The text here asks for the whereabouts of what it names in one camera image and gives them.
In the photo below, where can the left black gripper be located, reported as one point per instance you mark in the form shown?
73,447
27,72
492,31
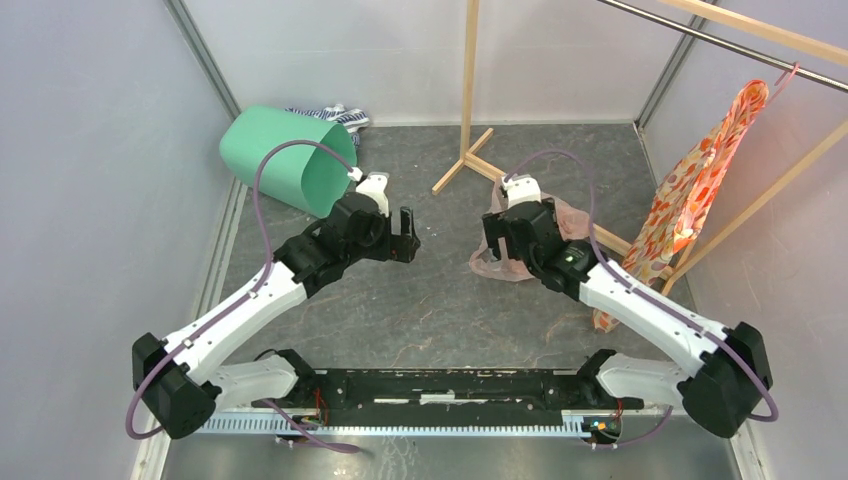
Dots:
397,247

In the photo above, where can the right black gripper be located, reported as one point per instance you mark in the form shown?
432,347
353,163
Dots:
496,227

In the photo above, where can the pink plastic trash bag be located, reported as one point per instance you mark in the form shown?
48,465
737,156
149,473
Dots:
572,224

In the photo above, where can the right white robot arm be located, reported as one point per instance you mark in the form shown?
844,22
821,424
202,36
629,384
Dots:
718,375

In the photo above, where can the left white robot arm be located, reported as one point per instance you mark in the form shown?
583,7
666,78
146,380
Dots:
183,379

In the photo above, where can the blue striped cloth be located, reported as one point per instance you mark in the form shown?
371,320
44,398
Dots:
353,120

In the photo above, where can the floral orange garment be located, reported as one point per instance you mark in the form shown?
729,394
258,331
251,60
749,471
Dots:
683,199

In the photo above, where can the wooden clothes rack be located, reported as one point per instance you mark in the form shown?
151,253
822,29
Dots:
701,13

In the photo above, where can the pink clothes hanger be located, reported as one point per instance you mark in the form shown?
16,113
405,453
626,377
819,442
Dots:
782,82

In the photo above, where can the metal hanging rod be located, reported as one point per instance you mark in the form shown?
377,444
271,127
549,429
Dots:
728,45

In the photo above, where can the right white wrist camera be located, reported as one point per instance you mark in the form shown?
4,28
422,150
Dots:
518,189

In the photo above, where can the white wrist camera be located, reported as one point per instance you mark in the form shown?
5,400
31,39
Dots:
518,189
373,186

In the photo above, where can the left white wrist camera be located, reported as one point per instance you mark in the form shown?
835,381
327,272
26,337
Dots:
373,186

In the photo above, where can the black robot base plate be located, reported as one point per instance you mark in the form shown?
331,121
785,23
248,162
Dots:
455,397

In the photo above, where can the slotted cable duct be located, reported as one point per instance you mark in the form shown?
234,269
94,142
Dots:
269,422

